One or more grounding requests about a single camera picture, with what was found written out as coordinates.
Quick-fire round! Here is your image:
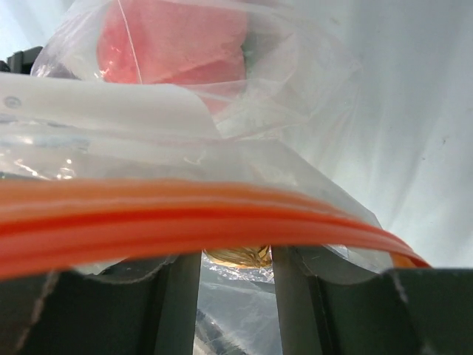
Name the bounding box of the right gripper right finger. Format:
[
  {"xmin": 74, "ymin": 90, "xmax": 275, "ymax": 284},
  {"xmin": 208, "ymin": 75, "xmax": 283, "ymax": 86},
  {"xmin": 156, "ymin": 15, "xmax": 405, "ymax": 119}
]
[{"xmin": 272, "ymin": 247, "xmax": 472, "ymax": 354}]

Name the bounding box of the clear zip top bag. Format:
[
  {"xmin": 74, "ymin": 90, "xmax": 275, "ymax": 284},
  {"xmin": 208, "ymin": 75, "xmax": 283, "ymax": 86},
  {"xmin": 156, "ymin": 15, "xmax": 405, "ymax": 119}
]
[{"xmin": 1, "ymin": 1, "xmax": 425, "ymax": 354}]

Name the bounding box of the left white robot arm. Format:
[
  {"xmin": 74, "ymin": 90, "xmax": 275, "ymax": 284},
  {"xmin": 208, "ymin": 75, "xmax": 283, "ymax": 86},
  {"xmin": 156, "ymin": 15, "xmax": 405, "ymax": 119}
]
[{"xmin": 1, "ymin": 72, "xmax": 220, "ymax": 139}]

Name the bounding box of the beige fake egg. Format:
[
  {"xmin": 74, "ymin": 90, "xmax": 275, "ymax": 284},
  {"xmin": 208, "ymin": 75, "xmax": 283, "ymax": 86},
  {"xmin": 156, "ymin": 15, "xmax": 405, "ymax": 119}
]
[{"xmin": 204, "ymin": 246, "xmax": 272, "ymax": 268}]

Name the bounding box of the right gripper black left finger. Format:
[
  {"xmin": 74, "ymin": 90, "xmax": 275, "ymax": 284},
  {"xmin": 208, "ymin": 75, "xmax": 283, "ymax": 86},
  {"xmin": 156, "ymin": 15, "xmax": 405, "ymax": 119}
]
[{"xmin": 1, "ymin": 254, "xmax": 201, "ymax": 354}]

